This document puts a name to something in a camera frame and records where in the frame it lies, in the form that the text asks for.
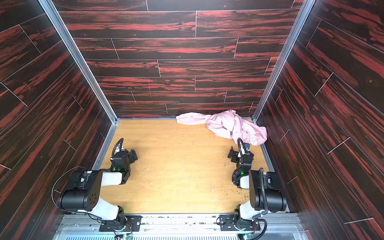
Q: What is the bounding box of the pink zip jacket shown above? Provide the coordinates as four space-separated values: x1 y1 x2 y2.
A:
176 110 268 146

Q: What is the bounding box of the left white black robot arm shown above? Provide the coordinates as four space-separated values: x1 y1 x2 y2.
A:
57 138 138 229

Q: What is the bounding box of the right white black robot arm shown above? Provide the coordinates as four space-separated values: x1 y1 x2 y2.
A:
228 148 287 230

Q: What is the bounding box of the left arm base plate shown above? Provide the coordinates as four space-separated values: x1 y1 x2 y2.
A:
99 215 142 233

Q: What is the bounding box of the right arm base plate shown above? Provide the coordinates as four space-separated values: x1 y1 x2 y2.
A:
216 214 261 232

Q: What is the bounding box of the aluminium front rail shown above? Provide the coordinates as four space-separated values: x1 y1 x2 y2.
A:
54 214 310 240

